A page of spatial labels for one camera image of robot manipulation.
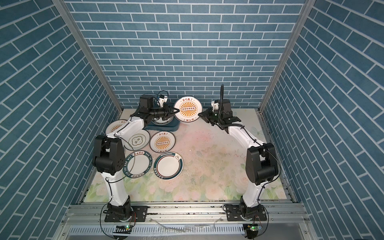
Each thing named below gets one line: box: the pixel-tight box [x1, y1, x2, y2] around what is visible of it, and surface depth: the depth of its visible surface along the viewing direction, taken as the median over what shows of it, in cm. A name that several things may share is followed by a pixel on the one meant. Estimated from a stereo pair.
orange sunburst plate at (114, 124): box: [105, 119, 128, 135], surface depth 111 cm
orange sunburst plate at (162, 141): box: [149, 131, 176, 153], surface depth 104 cm
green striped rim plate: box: [153, 151, 184, 181], surface depth 91 cm
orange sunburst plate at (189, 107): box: [173, 96, 203, 123], surface depth 90 cm
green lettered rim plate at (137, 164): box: [122, 150, 153, 179], surface depth 94 cm
